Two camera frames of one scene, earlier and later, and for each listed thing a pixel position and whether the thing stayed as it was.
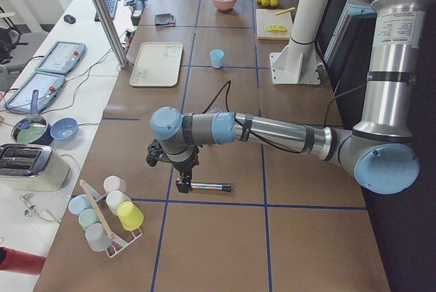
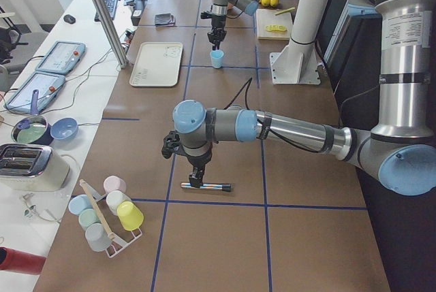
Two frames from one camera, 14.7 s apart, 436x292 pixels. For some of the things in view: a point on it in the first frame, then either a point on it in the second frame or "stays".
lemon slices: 275,28 stays
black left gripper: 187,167 → 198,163
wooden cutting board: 265,17 stays
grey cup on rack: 97,237 stays
